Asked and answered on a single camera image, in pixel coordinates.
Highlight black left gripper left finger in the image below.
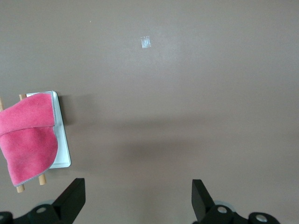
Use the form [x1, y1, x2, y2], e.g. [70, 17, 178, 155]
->
[0, 178, 86, 224]

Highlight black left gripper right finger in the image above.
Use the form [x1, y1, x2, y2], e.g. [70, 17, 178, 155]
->
[192, 179, 280, 224]

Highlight pink microfiber cloth grey trim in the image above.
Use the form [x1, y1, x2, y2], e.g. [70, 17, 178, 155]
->
[0, 92, 59, 187]

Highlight clear tape piece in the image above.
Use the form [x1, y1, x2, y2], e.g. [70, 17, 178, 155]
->
[141, 35, 152, 49]

